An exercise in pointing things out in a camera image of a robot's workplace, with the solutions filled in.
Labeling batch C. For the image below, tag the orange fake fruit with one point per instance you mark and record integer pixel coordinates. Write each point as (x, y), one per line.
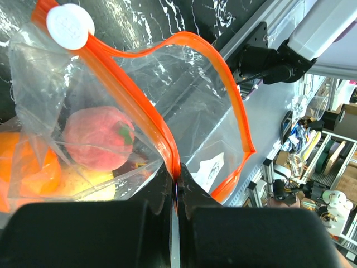
(35, 178)

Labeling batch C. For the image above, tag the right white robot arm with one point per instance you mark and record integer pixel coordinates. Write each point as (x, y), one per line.
(323, 24)

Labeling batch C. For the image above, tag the yellow fake fruit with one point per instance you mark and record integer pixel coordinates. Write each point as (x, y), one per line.
(86, 185)

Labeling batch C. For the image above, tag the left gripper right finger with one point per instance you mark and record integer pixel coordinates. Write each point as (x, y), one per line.
(212, 235)

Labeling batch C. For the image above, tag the pink fake peach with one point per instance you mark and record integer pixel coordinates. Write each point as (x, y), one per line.
(99, 138)

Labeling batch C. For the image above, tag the clear zip top bag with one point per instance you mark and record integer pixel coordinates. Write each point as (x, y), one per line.
(179, 94)

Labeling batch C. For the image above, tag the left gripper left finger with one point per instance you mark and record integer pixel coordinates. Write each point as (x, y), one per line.
(131, 233)

